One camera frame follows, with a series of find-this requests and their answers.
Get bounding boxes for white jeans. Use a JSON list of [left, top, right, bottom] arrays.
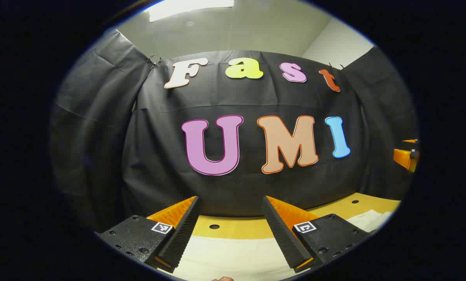
[[157, 210, 393, 281]]

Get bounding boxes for black backdrop cloth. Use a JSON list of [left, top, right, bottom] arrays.
[[50, 29, 419, 231]]

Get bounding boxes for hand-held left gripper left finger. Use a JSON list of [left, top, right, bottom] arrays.
[[98, 195, 201, 274]]

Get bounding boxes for ceiling light panel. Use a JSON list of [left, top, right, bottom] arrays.
[[149, 0, 235, 23]]

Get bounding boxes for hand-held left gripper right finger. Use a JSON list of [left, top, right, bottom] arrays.
[[261, 195, 377, 274]]

